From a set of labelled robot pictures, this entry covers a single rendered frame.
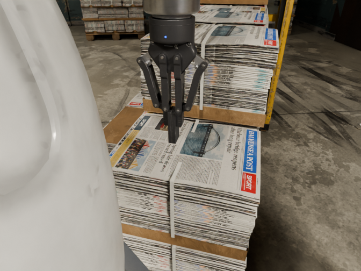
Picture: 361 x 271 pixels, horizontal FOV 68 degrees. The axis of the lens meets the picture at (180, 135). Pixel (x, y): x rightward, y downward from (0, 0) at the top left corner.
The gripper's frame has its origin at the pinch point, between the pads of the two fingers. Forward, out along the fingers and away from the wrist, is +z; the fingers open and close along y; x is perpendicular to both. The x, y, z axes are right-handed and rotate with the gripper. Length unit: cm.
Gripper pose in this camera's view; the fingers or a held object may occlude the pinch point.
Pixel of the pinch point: (173, 125)
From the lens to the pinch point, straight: 53.8
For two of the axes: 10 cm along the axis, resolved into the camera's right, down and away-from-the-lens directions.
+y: -9.7, -1.3, 2.1
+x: -2.5, 5.1, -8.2
